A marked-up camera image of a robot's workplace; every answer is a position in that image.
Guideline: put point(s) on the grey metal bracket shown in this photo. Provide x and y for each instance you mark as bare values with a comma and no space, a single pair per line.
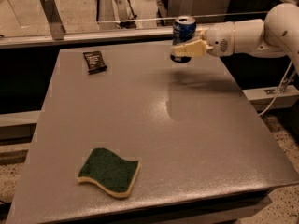
51,12
186,0

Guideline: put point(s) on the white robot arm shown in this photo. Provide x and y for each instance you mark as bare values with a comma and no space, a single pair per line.
275,36

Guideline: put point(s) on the left grey metal bracket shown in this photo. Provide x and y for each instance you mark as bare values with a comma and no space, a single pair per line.
51,12

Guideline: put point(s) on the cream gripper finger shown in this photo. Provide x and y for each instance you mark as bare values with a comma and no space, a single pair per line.
196,48
201,33

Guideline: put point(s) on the green and yellow sponge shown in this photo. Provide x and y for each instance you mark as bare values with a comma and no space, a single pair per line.
109,172

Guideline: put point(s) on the right grey metal bracket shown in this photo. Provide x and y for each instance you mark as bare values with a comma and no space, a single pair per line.
186,0

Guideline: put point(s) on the blue pepsi can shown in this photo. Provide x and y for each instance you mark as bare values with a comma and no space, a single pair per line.
183,29

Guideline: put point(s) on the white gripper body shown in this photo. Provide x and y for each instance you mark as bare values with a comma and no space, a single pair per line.
220,38

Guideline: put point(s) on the black snack packet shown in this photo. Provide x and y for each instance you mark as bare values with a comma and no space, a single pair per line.
95,61

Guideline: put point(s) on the grey metal rail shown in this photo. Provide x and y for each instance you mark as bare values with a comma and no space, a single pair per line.
125,35

